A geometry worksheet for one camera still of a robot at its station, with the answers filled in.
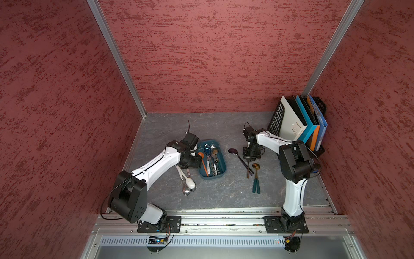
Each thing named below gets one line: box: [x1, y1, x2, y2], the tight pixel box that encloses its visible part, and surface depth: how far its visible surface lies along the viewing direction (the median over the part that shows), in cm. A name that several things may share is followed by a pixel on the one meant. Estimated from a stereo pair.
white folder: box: [280, 95, 308, 141], surface depth 83 cm
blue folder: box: [308, 94, 329, 152], surface depth 83 cm
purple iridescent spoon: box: [228, 147, 255, 176], surface depth 97 cm
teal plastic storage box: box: [196, 139, 227, 180], surface depth 94 cm
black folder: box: [285, 94, 308, 126], surface depth 83 cm
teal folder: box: [295, 94, 317, 145], surface depth 81 cm
